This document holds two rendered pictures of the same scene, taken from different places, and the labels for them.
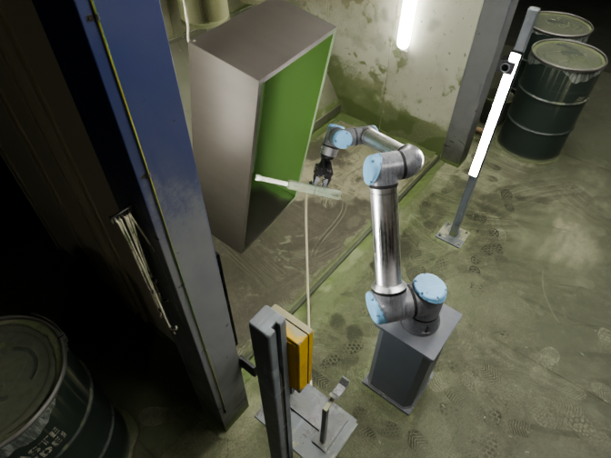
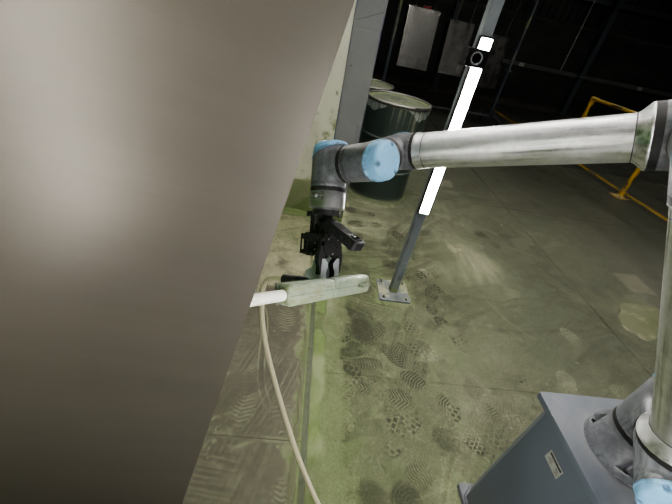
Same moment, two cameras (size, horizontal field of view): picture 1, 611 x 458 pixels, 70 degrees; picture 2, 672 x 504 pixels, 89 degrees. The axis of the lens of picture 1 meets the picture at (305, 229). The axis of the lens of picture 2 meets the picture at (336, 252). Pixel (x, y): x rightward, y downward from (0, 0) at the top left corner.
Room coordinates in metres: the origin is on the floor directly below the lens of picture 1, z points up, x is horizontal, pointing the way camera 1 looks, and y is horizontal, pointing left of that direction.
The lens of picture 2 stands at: (1.36, 0.40, 1.42)
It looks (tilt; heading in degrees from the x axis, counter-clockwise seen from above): 35 degrees down; 315
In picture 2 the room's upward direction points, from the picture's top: 12 degrees clockwise
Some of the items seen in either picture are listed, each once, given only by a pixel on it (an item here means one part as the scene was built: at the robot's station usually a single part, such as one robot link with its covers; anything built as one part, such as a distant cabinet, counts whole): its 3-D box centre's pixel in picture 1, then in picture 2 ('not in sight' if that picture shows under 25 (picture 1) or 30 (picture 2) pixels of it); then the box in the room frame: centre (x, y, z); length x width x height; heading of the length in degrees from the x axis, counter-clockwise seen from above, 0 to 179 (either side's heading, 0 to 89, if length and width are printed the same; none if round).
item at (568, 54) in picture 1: (567, 55); (399, 100); (3.47, -2.11, 0.86); 0.54 x 0.54 x 0.01
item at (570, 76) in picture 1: (546, 103); (387, 148); (3.47, -2.11, 0.44); 0.59 x 0.58 x 0.89; 157
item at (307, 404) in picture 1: (309, 394); not in sight; (0.63, -0.02, 0.95); 0.26 x 0.15 x 0.32; 52
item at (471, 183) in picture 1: (485, 145); (434, 174); (2.29, -1.12, 0.82); 0.05 x 0.05 x 1.64; 52
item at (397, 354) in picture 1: (407, 352); (556, 500); (1.14, -0.54, 0.32); 0.31 x 0.31 x 0.64; 52
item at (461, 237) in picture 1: (453, 234); (392, 290); (2.29, -1.12, 0.01); 0.20 x 0.20 x 0.01; 52
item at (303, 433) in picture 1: (305, 418); not in sight; (0.62, 0.00, 0.78); 0.31 x 0.23 x 0.01; 52
